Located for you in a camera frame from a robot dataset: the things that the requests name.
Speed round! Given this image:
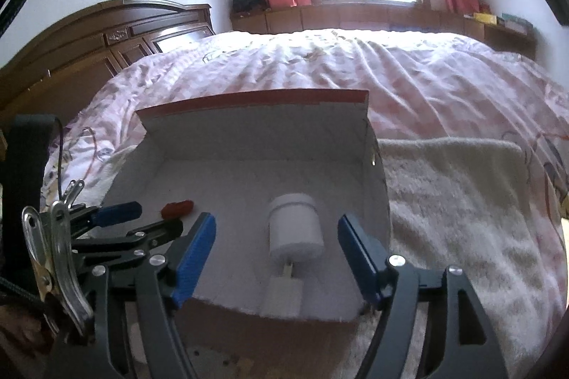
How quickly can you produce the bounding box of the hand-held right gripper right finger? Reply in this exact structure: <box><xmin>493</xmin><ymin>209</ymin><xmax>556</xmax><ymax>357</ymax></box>
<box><xmin>337</xmin><ymin>214</ymin><xmax>508</xmax><ymax>379</ymax></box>

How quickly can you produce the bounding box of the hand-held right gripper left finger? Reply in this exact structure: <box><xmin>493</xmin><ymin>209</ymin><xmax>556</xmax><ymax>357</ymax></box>
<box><xmin>91</xmin><ymin>212</ymin><xmax>217</xmax><ymax>379</ymax></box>

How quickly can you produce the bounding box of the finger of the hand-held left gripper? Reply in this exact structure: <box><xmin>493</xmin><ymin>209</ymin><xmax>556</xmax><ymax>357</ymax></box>
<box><xmin>67</xmin><ymin>201</ymin><xmax>143</xmax><ymax>238</ymax></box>
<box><xmin>71</xmin><ymin>219</ymin><xmax>184</xmax><ymax>269</ymax></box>

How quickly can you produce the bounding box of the small red object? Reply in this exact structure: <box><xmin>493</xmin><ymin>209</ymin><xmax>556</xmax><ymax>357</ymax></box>
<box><xmin>161</xmin><ymin>199</ymin><xmax>195</xmax><ymax>219</ymax></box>

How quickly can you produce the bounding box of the white plastic jar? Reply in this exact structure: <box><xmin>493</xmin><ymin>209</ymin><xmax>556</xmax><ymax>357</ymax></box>
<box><xmin>266</xmin><ymin>193</ymin><xmax>325</xmax><ymax>264</ymax></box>

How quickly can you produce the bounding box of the red cardboard box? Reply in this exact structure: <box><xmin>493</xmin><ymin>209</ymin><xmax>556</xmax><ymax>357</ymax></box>
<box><xmin>101</xmin><ymin>90</ymin><xmax>393</xmax><ymax>379</ymax></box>

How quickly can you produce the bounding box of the metal spring clip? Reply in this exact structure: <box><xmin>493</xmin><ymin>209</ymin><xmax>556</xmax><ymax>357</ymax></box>
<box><xmin>21</xmin><ymin>180</ymin><xmax>95</xmax><ymax>337</ymax></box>

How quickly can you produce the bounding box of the white fleece blanket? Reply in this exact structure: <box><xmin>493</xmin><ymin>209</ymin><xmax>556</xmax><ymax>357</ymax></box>
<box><xmin>351</xmin><ymin>136</ymin><xmax>556</xmax><ymax>379</ymax></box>

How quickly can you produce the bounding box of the dark wooden headboard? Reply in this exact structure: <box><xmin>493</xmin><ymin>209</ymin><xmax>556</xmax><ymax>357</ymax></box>
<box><xmin>0</xmin><ymin>0</ymin><xmax>217</xmax><ymax>126</ymax></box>

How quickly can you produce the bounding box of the pink printed quilt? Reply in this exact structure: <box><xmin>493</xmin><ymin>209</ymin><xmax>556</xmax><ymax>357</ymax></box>
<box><xmin>40</xmin><ymin>28</ymin><xmax>569</xmax><ymax>362</ymax></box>

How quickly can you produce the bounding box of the wooden windowsill cabinet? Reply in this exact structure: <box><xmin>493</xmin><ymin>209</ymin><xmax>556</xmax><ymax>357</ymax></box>
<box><xmin>230</xmin><ymin>2</ymin><xmax>538</xmax><ymax>60</ymax></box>

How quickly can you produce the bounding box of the dark bag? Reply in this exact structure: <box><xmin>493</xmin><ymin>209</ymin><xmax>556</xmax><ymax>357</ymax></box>
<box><xmin>232</xmin><ymin>0</ymin><xmax>268</xmax><ymax>13</ymax></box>

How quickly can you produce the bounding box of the green flat box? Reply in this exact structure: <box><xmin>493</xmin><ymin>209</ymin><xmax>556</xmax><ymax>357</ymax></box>
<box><xmin>501</xmin><ymin>13</ymin><xmax>533</xmax><ymax>35</ymax></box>

